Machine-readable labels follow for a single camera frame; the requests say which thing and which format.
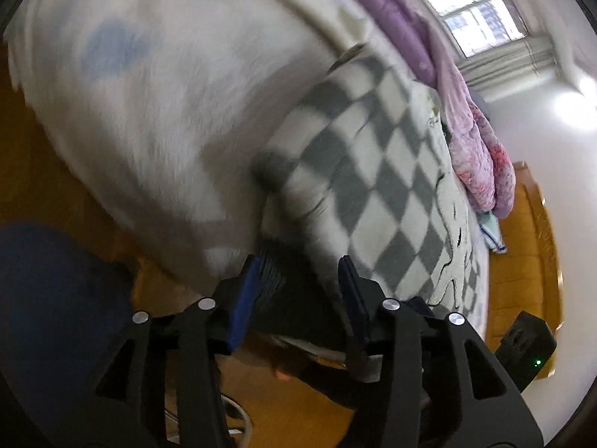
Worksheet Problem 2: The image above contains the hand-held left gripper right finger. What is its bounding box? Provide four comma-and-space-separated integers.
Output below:
338, 254, 546, 448

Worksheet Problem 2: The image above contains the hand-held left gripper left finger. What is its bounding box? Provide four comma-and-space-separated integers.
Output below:
96, 254, 263, 448

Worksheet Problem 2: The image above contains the grey white checkered blanket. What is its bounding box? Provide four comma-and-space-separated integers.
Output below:
254, 56, 488, 337

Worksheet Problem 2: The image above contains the wooden headboard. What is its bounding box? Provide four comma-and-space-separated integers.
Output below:
485, 161, 563, 346

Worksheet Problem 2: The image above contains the blue striped pillow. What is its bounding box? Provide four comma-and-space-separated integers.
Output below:
478, 210, 508, 253

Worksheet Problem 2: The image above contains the person's blue trouser leg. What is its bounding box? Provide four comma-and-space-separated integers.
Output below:
0, 224, 136, 432

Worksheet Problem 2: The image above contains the purple floral quilt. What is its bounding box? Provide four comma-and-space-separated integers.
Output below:
326, 0, 516, 219

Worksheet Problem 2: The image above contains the white fluffy blanket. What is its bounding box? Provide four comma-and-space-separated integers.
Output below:
7, 0, 490, 290

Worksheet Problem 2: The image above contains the beige grey curtain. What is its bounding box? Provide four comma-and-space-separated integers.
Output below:
464, 37, 560, 91

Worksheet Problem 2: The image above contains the barred window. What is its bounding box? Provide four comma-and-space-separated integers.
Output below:
406, 0, 530, 59

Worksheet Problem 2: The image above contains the white cable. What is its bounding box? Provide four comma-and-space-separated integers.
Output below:
163, 394, 256, 448

